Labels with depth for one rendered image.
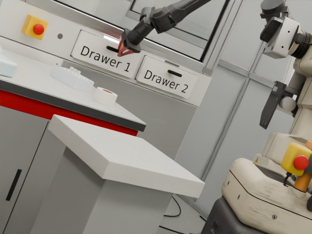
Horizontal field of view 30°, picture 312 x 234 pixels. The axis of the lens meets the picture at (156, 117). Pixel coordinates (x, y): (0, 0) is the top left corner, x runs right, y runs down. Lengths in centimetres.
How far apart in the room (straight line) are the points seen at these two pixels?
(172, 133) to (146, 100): 23
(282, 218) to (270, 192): 7
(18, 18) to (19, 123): 64
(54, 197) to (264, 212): 50
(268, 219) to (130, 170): 41
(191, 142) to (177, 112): 173
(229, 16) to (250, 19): 165
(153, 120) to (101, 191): 135
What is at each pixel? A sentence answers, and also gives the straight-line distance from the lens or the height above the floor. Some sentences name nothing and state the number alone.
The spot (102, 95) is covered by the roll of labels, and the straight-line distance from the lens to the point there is 184.
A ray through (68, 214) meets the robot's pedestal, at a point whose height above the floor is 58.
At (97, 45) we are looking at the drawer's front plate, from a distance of 233.
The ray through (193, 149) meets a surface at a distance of 433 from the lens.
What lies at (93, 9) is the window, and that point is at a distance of 233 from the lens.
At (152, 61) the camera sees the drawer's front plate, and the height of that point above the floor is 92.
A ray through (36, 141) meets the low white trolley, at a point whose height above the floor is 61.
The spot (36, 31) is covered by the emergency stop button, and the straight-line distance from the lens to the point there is 217.
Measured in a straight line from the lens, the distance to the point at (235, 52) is 429.
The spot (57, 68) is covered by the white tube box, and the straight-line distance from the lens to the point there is 199.
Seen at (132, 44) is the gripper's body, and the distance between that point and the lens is 227.
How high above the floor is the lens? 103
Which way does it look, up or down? 8 degrees down
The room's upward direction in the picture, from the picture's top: 23 degrees clockwise
